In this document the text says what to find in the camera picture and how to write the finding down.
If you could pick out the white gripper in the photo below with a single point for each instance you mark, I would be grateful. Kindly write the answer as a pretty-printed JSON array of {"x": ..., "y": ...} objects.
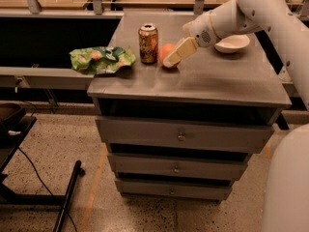
[{"x": 201, "y": 30}]

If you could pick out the orange fruit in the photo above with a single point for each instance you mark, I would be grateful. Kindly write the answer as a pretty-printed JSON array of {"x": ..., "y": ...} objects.
[{"x": 163, "y": 56}]

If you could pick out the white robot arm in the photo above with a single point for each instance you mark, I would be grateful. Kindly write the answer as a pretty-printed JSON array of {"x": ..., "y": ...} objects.
[{"x": 286, "y": 205}]

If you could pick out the orange soda can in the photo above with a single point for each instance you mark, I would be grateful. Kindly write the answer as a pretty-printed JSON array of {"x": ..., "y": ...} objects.
[{"x": 148, "y": 43}]

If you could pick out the white paper bowl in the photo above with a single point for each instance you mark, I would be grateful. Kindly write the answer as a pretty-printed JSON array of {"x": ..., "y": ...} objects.
[{"x": 232, "y": 44}]

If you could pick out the grey drawer cabinet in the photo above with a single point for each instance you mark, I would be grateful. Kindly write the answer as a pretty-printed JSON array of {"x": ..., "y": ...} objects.
[{"x": 208, "y": 87}]

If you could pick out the green chip bag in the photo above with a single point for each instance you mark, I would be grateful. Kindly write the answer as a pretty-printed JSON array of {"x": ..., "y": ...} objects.
[{"x": 101, "y": 59}]

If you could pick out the top grey drawer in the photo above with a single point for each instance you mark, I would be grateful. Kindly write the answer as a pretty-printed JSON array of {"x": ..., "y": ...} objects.
[{"x": 183, "y": 134}]

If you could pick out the grey drawer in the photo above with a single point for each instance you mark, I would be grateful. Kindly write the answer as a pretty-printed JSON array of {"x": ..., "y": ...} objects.
[
  {"x": 183, "y": 134},
  {"x": 177, "y": 167},
  {"x": 172, "y": 190}
]

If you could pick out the middle grey drawer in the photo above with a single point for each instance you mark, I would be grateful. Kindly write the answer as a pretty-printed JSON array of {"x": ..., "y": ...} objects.
[{"x": 177, "y": 167}]

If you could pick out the bottom grey drawer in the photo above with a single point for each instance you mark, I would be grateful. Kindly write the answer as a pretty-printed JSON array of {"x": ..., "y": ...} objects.
[{"x": 172, "y": 190}]

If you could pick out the black stand base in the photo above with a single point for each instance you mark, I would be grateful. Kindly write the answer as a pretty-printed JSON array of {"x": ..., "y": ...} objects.
[{"x": 22, "y": 184}]

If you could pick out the grey metal rail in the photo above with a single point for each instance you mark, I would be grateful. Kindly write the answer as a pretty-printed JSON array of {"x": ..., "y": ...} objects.
[{"x": 43, "y": 78}]

